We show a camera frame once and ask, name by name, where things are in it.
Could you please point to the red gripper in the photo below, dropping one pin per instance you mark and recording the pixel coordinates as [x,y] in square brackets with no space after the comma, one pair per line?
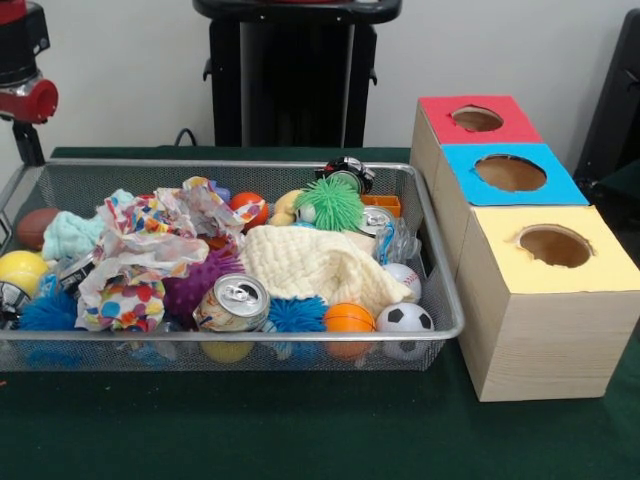
[30,102]

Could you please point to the dark red ball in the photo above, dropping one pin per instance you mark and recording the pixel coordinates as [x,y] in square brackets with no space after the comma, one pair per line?
[38,228]

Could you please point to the light teal knitted cloth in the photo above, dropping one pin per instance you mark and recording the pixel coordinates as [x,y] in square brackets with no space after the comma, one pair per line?
[70,237]

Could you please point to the colourful patterned cloth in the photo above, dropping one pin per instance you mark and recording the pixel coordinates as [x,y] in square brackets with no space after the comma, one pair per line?
[135,250]

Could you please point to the purple spiky ball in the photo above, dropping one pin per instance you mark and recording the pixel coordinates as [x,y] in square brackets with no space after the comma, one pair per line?
[195,285]

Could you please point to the yellow plush toy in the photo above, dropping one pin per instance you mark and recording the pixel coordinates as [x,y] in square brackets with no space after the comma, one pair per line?
[285,208]

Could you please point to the green fuzzy toy with eyes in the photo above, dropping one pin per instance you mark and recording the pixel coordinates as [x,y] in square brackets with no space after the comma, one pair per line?
[330,205]

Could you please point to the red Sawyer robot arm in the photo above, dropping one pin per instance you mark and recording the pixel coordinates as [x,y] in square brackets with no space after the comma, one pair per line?
[20,40]

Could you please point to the clear mesh bin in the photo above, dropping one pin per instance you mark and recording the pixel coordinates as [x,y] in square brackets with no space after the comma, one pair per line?
[450,300]

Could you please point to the wooden box with three holes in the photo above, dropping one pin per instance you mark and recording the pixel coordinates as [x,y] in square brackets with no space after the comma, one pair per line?
[540,340]

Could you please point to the yellow ball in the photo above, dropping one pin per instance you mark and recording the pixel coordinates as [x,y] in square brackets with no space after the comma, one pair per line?
[20,270]

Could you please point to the black silver drink can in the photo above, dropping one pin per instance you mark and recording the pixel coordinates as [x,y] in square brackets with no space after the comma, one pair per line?
[72,275]

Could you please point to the crushed black drink can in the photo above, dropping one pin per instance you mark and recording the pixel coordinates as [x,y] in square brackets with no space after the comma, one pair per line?
[10,303]

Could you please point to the blue spiky ball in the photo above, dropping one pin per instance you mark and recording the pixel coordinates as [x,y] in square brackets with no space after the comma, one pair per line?
[45,312]

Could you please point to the small red ball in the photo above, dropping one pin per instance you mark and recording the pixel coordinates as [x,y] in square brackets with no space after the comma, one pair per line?
[250,208]

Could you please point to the crushed silver can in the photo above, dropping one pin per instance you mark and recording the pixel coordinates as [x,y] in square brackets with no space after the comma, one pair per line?
[232,303]

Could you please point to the cream knitted cloth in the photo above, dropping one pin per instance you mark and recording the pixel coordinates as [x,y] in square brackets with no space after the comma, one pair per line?
[320,268]

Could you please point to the orange toy block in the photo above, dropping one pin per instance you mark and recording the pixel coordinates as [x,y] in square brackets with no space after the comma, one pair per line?
[385,205]

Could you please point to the small orange basketball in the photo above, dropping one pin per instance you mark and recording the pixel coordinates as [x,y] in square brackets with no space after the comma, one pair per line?
[348,318]

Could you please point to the small soccer ball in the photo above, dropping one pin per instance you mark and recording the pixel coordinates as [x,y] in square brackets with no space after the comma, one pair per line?
[404,320]

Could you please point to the black chair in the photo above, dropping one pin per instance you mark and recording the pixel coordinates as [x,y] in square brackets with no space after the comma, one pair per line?
[620,110]

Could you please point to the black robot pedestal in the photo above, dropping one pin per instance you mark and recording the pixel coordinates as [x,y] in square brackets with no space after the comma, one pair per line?
[290,80]

